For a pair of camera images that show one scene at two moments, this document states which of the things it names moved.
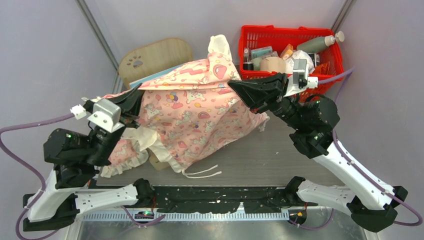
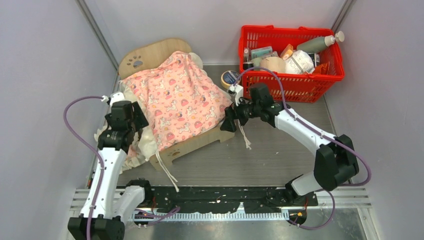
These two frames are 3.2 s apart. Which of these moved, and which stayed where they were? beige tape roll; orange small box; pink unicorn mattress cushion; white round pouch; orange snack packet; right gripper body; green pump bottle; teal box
Moved: pink unicorn mattress cushion; right gripper body
Stayed: white round pouch; beige tape roll; teal box; orange small box; orange snack packet; green pump bottle
